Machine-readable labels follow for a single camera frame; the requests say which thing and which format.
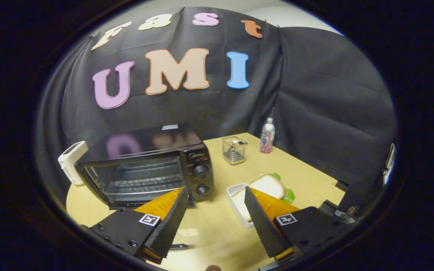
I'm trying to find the black toaster oven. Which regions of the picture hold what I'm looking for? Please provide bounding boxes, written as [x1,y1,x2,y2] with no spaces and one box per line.
[75,123,215,251]

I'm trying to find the pink and silver bottle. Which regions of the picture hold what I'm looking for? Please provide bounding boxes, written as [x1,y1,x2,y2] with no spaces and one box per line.
[260,117,276,154]

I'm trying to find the white plastic device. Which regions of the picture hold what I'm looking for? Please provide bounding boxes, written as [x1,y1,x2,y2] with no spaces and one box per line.
[58,141,89,186]

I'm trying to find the metal wire mesh holder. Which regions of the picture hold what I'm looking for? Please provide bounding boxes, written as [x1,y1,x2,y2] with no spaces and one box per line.
[222,136,248,165]

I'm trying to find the white bread lettuce sandwich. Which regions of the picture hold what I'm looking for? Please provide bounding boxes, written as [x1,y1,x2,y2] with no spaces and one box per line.
[241,172,296,222]

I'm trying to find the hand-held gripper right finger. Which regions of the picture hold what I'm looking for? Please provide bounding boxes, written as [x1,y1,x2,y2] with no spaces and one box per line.
[243,186,355,264]

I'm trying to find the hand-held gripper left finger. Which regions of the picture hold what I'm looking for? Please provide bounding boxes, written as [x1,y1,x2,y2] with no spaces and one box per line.
[79,187,189,264]

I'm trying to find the black backdrop cloth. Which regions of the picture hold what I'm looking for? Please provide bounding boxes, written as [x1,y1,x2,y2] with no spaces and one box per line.
[36,7,397,212]

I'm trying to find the white rectangular tray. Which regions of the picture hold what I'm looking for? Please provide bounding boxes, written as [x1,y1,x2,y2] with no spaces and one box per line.
[227,183,255,229]

